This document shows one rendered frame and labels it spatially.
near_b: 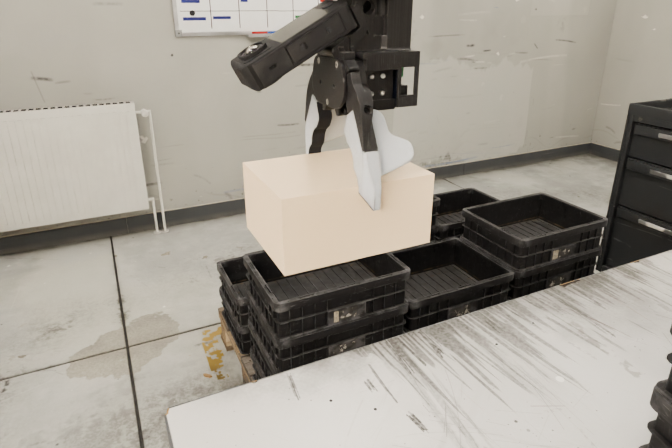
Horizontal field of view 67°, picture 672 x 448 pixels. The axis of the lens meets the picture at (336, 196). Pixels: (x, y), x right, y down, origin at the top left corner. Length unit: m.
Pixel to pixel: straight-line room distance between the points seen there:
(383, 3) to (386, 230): 0.21
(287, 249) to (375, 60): 0.19
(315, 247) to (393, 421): 0.42
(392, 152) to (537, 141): 4.18
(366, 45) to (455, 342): 0.64
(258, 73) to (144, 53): 2.60
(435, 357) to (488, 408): 0.13
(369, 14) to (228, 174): 2.80
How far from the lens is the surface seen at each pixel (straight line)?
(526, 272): 1.74
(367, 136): 0.45
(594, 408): 0.93
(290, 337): 1.33
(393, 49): 0.50
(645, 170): 2.40
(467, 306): 1.64
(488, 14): 4.03
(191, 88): 3.09
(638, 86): 4.87
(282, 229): 0.45
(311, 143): 0.55
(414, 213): 0.51
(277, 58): 0.45
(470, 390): 0.89
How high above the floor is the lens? 1.28
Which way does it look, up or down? 21 degrees down
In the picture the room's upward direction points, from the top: straight up
